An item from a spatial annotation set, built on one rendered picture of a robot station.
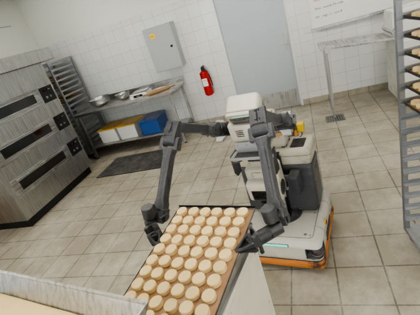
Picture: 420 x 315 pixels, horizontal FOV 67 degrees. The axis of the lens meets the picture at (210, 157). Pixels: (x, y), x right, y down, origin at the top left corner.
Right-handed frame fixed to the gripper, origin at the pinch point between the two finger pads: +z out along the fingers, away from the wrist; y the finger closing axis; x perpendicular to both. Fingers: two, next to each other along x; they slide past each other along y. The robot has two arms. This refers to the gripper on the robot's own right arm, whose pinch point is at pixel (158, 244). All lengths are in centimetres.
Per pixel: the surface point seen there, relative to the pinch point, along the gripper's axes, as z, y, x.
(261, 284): 16, -35, 34
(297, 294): -15, -101, 61
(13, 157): -316, -15, -132
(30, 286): 39, 37, -29
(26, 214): -294, -83, -152
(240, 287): 27.6, -16.5, 22.4
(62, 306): 49, 35, -22
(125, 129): -439, -78, 6
